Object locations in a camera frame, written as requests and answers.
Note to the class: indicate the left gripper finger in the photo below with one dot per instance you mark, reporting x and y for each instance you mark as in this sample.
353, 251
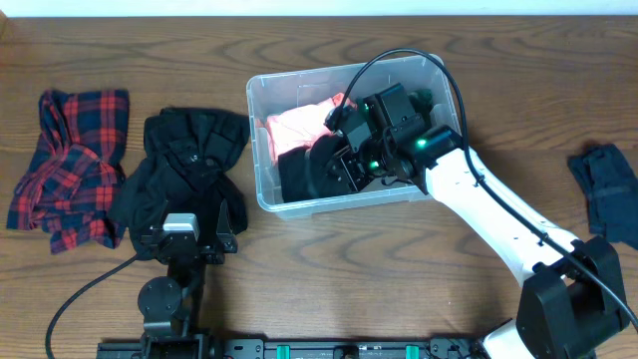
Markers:
223, 227
162, 212

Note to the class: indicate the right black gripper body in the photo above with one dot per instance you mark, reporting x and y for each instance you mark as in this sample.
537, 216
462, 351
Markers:
369, 164

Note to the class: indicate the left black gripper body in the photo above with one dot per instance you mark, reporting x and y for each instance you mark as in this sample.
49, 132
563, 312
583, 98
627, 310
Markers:
210, 257

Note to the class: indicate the dark green garment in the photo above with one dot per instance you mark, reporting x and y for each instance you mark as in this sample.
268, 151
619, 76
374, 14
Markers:
422, 102

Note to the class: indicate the pink shirt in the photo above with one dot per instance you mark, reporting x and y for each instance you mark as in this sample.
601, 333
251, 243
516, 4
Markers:
299, 127

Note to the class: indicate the black garment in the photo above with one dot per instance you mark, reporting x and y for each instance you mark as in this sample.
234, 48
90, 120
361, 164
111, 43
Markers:
189, 151
311, 172

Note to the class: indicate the navy garment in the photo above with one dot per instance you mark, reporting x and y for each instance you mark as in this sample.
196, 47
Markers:
610, 188

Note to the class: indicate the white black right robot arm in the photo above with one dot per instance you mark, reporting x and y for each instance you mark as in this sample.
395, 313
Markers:
572, 291

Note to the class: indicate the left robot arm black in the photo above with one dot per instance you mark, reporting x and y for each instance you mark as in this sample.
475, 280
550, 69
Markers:
170, 304

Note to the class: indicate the black crumpled garment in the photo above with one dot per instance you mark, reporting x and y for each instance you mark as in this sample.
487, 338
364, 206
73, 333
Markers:
189, 151

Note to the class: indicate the clear plastic storage bin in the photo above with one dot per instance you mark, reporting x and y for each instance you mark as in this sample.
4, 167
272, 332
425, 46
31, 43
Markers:
273, 94

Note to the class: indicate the red navy plaid shirt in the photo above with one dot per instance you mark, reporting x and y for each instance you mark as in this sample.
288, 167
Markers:
75, 173

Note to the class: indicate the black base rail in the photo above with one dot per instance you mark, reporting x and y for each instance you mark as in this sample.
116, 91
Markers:
438, 348

